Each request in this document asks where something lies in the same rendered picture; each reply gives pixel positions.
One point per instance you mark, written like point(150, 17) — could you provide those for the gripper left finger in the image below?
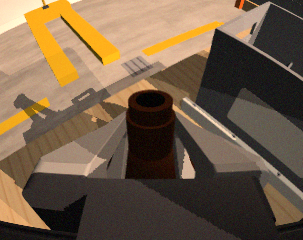
point(90, 154)

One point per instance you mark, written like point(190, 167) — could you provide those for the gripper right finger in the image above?
point(212, 155)

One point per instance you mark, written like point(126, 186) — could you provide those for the orange-brown bottle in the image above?
point(150, 121)

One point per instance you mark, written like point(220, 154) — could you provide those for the black crate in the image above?
point(251, 93)

